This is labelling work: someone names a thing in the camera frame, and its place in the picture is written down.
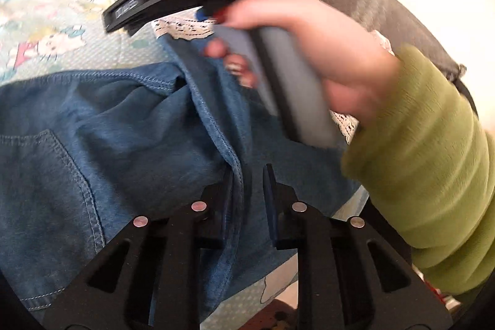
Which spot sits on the blue denim pants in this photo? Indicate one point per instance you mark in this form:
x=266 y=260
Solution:
x=116 y=140

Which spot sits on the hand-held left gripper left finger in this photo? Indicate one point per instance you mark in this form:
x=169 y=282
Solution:
x=227 y=206

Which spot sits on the cartoon printed bed sheet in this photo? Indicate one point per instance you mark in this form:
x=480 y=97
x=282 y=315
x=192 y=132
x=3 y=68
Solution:
x=58 y=36

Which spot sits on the person's right hand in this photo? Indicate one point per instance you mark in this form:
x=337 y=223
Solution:
x=340 y=55

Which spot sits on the person's right forearm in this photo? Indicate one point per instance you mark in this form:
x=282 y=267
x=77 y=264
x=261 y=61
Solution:
x=425 y=160

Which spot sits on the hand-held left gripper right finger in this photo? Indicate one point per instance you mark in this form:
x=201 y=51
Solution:
x=269 y=206

